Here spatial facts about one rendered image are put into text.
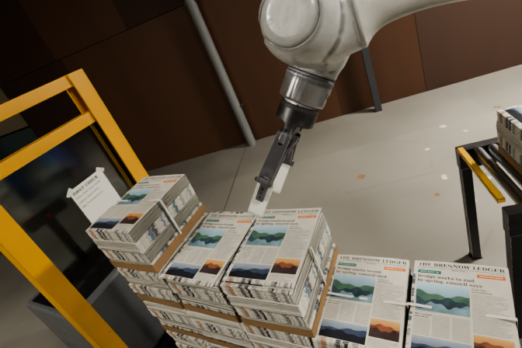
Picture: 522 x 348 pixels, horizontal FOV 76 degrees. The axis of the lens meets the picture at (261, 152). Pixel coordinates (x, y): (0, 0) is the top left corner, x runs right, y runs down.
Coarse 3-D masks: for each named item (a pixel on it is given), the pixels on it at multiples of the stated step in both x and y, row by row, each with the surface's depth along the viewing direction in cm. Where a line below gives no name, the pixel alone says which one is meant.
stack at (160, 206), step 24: (144, 192) 149; (168, 192) 142; (192, 192) 153; (120, 216) 138; (144, 216) 131; (168, 216) 141; (192, 216) 152; (96, 240) 139; (120, 240) 130; (144, 240) 130; (168, 240) 140; (144, 264) 134; (168, 264) 138; (144, 288) 148; (168, 288) 138; (168, 312) 152; (192, 336) 159
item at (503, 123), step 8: (520, 104) 147; (504, 112) 146; (512, 112) 144; (520, 112) 142; (496, 120) 152; (504, 120) 145; (512, 120) 139; (520, 120) 137; (496, 128) 154; (504, 128) 146; (512, 128) 140; (520, 128) 133; (504, 136) 148; (512, 136) 140; (520, 136) 134; (504, 144) 150; (512, 144) 143; (520, 144) 135; (512, 152) 144; (520, 152) 137; (520, 160) 138
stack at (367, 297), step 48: (336, 288) 125; (384, 288) 118; (432, 288) 111; (480, 288) 106; (240, 336) 133; (288, 336) 117; (336, 336) 109; (384, 336) 104; (432, 336) 99; (480, 336) 94
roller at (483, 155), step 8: (480, 152) 165; (480, 160) 163; (488, 160) 158; (488, 168) 156; (496, 168) 152; (496, 176) 149; (504, 176) 146; (504, 184) 143; (512, 184) 140; (512, 192) 138; (520, 192) 135; (520, 200) 132
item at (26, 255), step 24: (0, 216) 135; (0, 240) 134; (24, 240) 141; (24, 264) 140; (48, 264) 148; (48, 288) 147; (72, 288) 156; (72, 312) 155; (96, 312) 164; (96, 336) 163
